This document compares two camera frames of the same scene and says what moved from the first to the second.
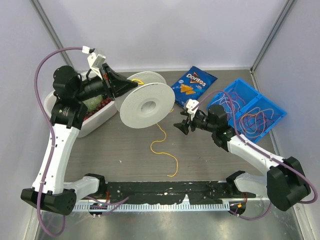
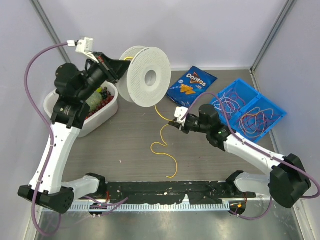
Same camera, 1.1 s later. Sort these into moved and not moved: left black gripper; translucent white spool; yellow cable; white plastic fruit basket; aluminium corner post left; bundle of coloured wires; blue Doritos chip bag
Moved: yellow cable; translucent white spool; left black gripper
Not moved: bundle of coloured wires; white plastic fruit basket; aluminium corner post left; blue Doritos chip bag
